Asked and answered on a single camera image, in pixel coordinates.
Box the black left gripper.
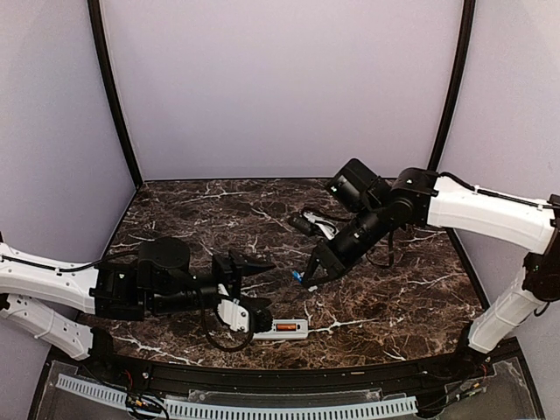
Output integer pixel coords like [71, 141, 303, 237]
[150, 248, 277, 315]

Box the blue battery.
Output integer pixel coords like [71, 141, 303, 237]
[292, 271, 303, 283]

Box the orange battery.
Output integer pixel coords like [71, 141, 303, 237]
[276, 323, 298, 332]

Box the white remote control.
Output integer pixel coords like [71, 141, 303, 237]
[254, 319, 309, 341]

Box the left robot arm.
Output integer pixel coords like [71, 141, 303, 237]
[1, 237, 275, 382]

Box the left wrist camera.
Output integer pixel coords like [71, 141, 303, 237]
[247, 306, 273, 333]

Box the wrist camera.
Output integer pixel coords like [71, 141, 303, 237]
[247, 306, 273, 333]
[288, 213, 318, 236]

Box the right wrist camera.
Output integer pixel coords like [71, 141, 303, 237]
[288, 213, 318, 236]

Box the white slotted cable duct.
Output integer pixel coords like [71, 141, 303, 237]
[56, 374, 417, 419]

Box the black front table rail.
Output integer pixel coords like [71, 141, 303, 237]
[84, 354, 483, 395]

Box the black right corner post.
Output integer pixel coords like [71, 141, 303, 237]
[427, 0, 476, 171]

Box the black corner post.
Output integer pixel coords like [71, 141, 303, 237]
[427, 0, 476, 171]
[87, 0, 144, 190]

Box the black left corner post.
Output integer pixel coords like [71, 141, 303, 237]
[87, 0, 144, 190]

